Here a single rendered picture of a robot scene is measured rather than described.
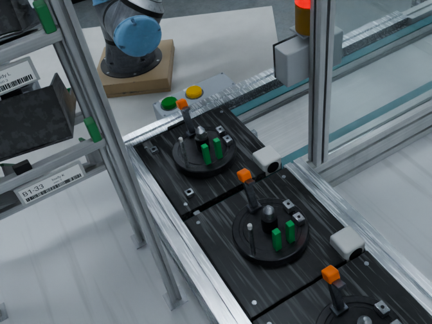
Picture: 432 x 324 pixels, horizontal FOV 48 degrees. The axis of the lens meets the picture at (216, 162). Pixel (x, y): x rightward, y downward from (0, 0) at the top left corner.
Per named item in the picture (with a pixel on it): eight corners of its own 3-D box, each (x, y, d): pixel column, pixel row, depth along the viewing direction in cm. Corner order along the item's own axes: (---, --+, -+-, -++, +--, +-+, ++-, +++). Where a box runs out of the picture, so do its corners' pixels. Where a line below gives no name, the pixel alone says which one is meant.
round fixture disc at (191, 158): (162, 149, 109) (161, 143, 108) (216, 123, 113) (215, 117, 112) (191, 188, 100) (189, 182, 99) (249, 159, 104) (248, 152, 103)
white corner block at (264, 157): (252, 165, 105) (251, 152, 102) (270, 156, 106) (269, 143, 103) (264, 179, 102) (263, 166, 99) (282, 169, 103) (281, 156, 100)
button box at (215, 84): (156, 121, 127) (151, 102, 123) (225, 89, 133) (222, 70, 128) (168, 135, 123) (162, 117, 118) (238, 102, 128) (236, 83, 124)
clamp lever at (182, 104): (186, 132, 108) (175, 101, 105) (194, 128, 109) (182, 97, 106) (192, 135, 105) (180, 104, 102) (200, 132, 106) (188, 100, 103)
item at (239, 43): (26, 42, 178) (22, 35, 176) (272, 13, 170) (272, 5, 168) (-45, 188, 130) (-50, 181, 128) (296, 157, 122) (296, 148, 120)
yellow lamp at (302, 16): (288, 27, 84) (288, 0, 81) (312, 17, 85) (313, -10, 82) (306, 39, 81) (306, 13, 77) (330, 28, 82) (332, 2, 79)
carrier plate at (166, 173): (136, 152, 113) (134, 146, 111) (225, 110, 119) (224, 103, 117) (182, 221, 97) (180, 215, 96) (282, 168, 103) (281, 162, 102)
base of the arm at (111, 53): (111, 50, 154) (102, 22, 148) (157, 45, 153) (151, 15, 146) (103, 76, 143) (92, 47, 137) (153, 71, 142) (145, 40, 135)
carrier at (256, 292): (186, 226, 96) (174, 186, 87) (286, 173, 103) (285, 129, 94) (251, 324, 81) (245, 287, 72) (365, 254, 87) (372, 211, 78)
